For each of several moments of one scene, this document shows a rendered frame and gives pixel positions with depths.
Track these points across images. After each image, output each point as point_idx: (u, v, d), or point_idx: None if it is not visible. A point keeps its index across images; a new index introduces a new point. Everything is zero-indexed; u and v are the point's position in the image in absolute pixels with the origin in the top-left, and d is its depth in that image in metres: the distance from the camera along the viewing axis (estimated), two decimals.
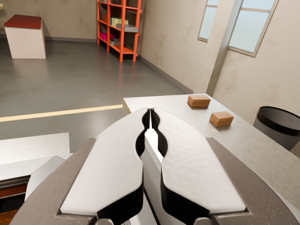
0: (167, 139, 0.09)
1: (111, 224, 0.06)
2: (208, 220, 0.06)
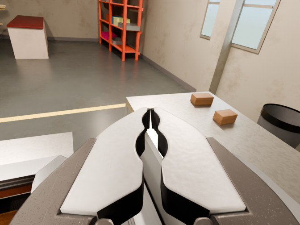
0: (167, 139, 0.09)
1: (111, 224, 0.06)
2: (208, 220, 0.06)
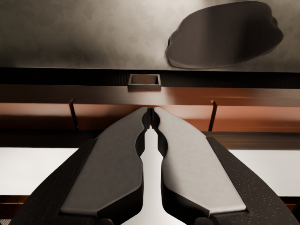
0: (167, 139, 0.09)
1: (111, 224, 0.06)
2: (208, 220, 0.06)
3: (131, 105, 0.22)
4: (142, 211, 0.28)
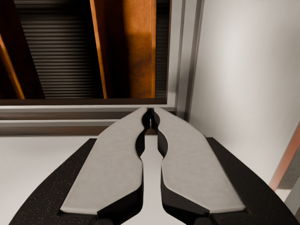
0: (167, 139, 0.09)
1: (111, 224, 0.06)
2: (208, 220, 0.06)
3: (286, 168, 0.22)
4: None
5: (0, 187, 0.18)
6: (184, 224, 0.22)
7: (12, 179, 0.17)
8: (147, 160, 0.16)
